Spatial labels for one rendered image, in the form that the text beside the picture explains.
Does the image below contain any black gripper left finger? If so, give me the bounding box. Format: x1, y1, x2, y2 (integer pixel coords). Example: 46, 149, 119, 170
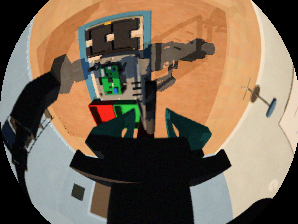
89, 108, 136, 137

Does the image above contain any green circuit board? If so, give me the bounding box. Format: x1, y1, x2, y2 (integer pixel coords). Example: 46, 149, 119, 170
100, 65, 122, 95

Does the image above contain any green bin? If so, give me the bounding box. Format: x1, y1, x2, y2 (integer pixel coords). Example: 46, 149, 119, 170
113, 100, 140, 129

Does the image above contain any red open box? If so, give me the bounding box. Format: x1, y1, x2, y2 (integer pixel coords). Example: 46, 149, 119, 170
88, 101, 116, 125

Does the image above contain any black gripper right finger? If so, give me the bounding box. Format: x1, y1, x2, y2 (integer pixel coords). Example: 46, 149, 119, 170
165, 108, 212, 150

